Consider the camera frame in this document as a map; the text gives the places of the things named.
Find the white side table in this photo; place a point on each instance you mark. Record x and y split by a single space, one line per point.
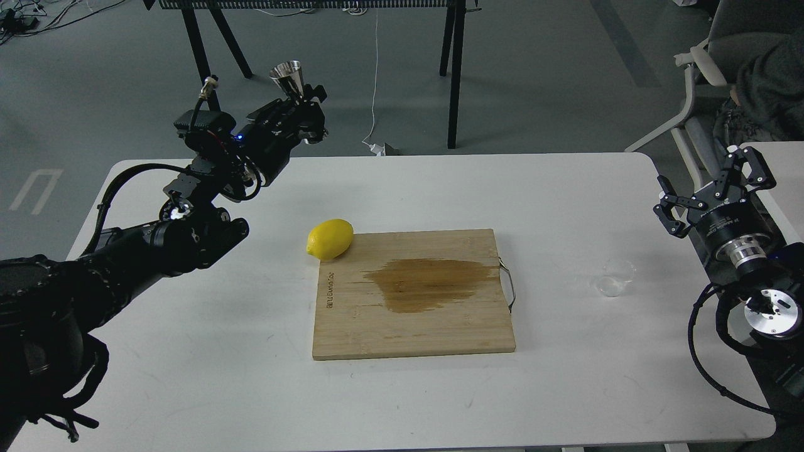
784 202

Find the white power adapter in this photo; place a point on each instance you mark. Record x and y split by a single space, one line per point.
384 150

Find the yellow lemon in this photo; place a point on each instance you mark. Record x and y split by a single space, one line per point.
329 239

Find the small clear glass beaker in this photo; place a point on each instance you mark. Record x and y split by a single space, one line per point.
615 277

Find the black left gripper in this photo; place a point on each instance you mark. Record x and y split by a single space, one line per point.
276 128

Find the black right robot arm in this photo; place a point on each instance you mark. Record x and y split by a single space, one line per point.
759 314

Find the steel double jigger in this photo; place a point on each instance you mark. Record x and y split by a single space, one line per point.
288 77

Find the bamboo cutting board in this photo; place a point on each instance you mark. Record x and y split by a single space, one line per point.
413 294

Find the person in grey clothes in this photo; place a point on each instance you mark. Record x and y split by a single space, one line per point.
766 103

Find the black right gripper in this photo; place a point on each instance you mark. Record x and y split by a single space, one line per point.
728 226

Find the grey white office chair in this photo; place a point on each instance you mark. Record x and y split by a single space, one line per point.
740 31

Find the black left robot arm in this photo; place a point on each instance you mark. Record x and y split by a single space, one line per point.
51 363

